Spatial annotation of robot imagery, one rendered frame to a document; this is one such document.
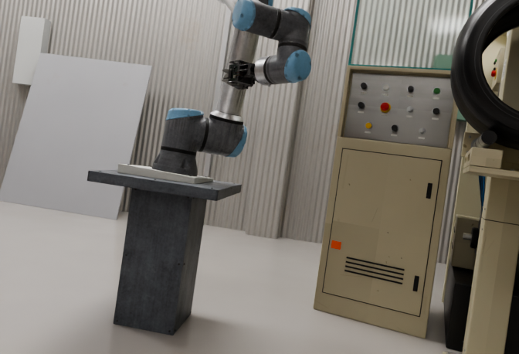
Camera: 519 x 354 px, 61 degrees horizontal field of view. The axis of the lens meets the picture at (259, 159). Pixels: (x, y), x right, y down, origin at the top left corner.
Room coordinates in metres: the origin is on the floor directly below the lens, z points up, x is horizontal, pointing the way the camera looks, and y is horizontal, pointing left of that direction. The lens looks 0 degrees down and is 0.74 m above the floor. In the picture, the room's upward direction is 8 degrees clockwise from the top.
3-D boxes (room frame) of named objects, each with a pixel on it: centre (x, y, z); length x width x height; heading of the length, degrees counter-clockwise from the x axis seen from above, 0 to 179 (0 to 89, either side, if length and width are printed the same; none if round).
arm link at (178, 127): (1.85, 0.33, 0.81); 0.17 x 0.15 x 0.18; 110
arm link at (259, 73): (1.40, 0.01, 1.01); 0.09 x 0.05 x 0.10; 134
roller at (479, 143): (1.54, -0.77, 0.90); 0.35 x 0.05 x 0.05; 158
